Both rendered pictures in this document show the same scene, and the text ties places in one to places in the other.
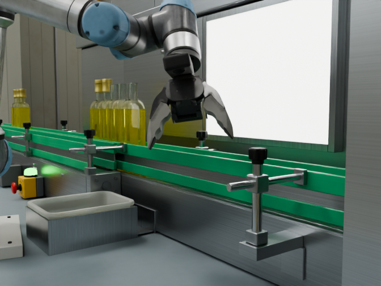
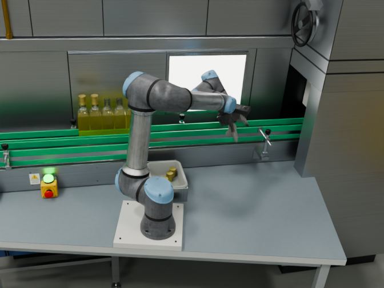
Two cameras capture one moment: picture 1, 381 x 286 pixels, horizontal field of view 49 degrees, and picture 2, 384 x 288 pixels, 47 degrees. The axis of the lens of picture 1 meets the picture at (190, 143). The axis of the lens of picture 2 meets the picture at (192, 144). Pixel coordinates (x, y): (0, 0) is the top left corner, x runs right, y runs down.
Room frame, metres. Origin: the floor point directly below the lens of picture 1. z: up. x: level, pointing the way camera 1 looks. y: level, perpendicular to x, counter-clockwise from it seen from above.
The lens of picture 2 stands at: (0.25, 1.85, 2.06)
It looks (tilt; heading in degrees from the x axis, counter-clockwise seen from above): 31 degrees down; 292
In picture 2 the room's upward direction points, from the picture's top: 4 degrees clockwise
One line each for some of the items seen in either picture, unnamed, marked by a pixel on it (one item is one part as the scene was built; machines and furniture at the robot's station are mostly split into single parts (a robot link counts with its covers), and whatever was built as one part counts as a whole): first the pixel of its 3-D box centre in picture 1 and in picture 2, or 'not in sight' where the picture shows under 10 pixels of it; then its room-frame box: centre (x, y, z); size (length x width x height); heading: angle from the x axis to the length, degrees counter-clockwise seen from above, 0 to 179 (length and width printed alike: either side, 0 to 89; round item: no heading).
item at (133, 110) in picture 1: (133, 134); (131, 126); (1.27, 0.17, 0.99); 0.06 x 0.06 x 0.21; 37
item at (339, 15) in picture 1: (202, 79); (161, 84); (1.22, -0.03, 1.15); 0.90 x 0.03 x 0.34; 37
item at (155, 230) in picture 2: not in sight; (158, 219); (0.91, 0.56, 0.83); 0.15 x 0.15 x 0.10
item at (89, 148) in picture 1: (98, 151); not in sight; (1.18, 0.26, 0.95); 0.17 x 0.03 x 0.12; 127
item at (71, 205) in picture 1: (81, 218); (166, 180); (1.02, 0.27, 0.80); 0.22 x 0.17 x 0.09; 127
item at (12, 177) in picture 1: (9, 175); not in sight; (1.71, 0.74, 0.79); 0.08 x 0.08 x 0.08; 37
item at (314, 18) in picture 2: not in sight; (304, 24); (0.61, -0.35, 1.49); 0.21 x 0.05 x 0.21; 127
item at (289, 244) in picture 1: (267, 217); (263, 146); (0.66, -0.12, 0.90); 0.17 x 0.05 x 0.23; 127
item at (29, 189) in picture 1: (30, 186); (49, 187); (1.48, 0.57, 0.79); 0.07 x 0.07 x 0.07; 37
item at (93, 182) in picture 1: (104, 185); not in sight; (1.19, 0.25, 0.85); 0.09 x 0.04 x 0.07; 127
